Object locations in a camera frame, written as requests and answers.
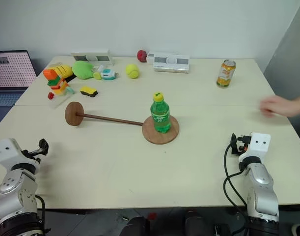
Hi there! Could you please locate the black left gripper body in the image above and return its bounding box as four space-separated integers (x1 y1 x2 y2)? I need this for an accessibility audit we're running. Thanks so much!
20 147 42 165

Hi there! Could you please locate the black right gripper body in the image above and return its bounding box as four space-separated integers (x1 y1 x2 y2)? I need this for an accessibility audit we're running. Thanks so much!
235 134 251 155

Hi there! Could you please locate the wooden dumbbell stand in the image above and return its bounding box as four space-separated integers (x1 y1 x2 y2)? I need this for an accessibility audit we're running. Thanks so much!
64 101 144 127

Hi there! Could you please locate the person's bare hand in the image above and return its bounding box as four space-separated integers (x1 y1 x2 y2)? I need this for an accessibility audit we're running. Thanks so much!
258 95 296 118

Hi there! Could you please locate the colourful toy brick tower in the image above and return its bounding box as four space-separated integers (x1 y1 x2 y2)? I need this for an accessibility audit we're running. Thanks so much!
42 68 76 109

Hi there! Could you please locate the orange drink can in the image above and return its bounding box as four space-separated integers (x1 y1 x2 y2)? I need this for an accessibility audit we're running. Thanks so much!
216 59 237 89

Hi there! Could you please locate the yellow and black sponge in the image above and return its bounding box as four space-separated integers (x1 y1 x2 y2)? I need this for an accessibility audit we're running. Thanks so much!
79 86 99 98

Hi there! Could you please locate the yellow striped plush toy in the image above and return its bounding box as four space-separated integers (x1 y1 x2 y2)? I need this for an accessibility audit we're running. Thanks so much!
50 62 74 77

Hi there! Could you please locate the green soda bottle yellow cap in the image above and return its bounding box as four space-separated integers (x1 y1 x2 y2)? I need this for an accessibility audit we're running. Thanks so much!
150 91 172 134

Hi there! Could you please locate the open laptop computer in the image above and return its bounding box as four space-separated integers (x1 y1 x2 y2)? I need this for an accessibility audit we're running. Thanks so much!
0 50 38 124

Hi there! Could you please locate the green plush toy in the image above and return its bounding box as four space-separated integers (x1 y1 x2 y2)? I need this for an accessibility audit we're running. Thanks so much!
71 60 95 81

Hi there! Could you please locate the dark rounded shape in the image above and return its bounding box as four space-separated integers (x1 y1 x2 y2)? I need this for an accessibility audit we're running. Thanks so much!
126 215 151 236
185 209 207 236

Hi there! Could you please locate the white and teal gadget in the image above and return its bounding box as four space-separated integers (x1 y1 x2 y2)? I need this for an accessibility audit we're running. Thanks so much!
92 64 120 82

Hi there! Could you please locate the white box with grey panels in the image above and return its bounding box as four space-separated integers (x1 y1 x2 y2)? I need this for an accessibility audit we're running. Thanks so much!
71 49 115 66
146 51 191 75

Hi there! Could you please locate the yellow tennis ball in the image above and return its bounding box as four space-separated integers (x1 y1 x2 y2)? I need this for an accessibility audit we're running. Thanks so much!
125 63 140 80

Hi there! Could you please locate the red apple toy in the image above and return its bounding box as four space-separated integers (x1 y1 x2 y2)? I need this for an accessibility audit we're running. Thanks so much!
136 50 148 63

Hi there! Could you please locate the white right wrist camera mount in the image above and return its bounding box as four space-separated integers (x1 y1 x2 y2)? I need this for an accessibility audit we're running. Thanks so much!
238 132 272 163

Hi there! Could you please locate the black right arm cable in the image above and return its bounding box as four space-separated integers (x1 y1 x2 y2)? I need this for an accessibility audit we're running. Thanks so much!
222 143 251 236

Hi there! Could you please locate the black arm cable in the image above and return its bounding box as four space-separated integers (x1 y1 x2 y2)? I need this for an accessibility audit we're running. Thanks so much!
34 194 52 234
222 143 251 236

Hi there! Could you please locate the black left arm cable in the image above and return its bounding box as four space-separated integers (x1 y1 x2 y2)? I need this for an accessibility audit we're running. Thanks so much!
34 194 52 234

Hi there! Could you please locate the round wooden base plate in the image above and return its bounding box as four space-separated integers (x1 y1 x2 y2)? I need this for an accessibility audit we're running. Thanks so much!
141 115 180 146

